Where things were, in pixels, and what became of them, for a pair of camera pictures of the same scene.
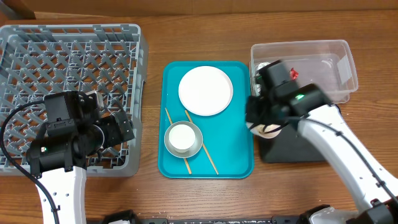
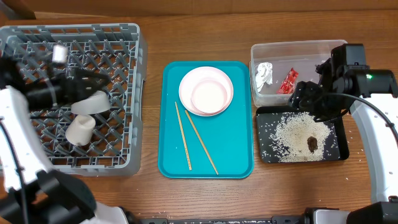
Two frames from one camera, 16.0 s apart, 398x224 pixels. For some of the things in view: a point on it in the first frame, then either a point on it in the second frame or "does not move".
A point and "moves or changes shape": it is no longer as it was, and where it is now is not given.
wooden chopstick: (171, 122) -> (183, 135)
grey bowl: (198, 142) moves or changes shape
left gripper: (115, 136) -> (83, 83)
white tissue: (257, 87) does not move
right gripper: (254, 112) -> (306, 96)
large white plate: (205, 91) does not move
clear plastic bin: (328, 64) does not move
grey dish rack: (41, 60) does not move
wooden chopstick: (204, 147) does not move
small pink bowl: (264, 130) -> (209, 96)
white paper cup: (181, 137) moves or changes shape
